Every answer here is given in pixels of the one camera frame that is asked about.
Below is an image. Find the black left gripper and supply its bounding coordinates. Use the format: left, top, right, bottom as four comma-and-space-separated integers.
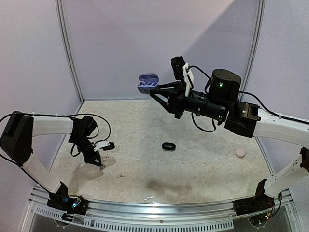
70, 134, 102, 166

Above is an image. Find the blue-grey oval charging case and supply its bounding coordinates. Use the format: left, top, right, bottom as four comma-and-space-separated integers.
137, 73, 159, 94

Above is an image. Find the black earbud charging case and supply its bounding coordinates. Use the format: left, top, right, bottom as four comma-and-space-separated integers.
162, 142, 176, 151

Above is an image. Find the pink round charging case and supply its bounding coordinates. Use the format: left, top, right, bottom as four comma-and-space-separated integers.
235, 148, 245, 159

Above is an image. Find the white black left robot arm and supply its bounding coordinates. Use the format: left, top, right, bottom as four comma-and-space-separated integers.
0, 111, 110, 210

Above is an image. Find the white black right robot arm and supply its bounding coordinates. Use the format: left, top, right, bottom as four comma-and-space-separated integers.
150, 68, 309, 211

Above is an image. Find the white stem earbud lower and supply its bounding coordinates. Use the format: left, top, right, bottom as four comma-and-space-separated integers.
117, 173, 125, 179

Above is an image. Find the perforated white front panel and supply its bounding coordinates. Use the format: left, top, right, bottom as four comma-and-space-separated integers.
29, 206, 235, 232

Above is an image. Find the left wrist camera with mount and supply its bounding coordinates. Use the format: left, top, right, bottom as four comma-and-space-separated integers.
94, 141, 115, 152

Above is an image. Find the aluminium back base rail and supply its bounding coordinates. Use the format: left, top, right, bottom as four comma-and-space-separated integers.
83, 97, 154, 102

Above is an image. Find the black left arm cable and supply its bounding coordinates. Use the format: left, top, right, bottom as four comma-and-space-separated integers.
0, 113, 112, 158

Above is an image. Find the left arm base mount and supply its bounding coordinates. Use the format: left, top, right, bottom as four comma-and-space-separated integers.
47, 195, 89, 215

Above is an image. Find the aluminium front rail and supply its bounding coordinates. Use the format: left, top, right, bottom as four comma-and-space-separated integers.
22, 187, 301, 232

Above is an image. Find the aluminium right corner post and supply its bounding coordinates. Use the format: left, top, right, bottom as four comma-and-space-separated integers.
240, 0, 265, 92

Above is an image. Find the aluminium corner post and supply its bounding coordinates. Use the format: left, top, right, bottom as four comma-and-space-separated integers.
55, 0, 84, 104
240, 0, 265, 92

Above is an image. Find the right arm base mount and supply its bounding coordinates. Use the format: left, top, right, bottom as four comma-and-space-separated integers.
233, 192, 275, 216

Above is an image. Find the aluminium left corner post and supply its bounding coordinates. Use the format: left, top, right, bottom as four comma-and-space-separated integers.
55, 0, 84, 104

